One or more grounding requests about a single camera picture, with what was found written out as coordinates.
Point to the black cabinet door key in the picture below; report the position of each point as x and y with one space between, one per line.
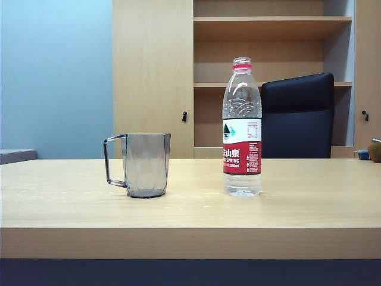
365 115
184 116

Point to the wide wooden cabinet door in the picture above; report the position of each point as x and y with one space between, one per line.
151 74

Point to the mineral water bottle red label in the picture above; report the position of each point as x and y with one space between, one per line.
242 161

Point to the narrow wooden cabinet door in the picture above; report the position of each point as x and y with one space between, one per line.
369 59

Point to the grey box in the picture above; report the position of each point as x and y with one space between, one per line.
16 156

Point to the grey transparent plastic mug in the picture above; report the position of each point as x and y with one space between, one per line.
146 167

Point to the small blue cup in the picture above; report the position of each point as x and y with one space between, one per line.
362 154

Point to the brown round object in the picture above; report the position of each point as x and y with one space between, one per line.
375 152

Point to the light wooden bookshelf cabinet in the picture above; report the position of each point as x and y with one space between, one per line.
208 53

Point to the black office chair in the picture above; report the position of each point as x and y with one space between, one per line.
297 125

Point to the long wooden shelf board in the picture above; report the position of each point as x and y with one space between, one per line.
208 84
268 19

